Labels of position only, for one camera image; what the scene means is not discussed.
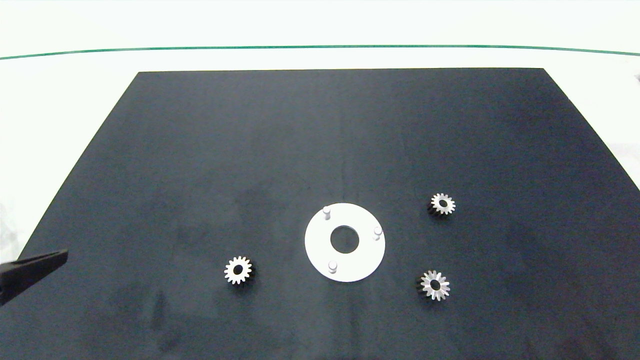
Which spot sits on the small steel spur gear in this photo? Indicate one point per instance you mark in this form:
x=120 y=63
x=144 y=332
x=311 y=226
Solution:
x=449 y=204
x=427 y=286
x=230 y=271

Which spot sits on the round white plate with pins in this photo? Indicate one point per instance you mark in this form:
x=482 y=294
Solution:
x=320 y=250

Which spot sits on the dark mat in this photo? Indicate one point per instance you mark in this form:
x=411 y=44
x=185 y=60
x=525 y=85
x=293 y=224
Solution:
x=200 y=150

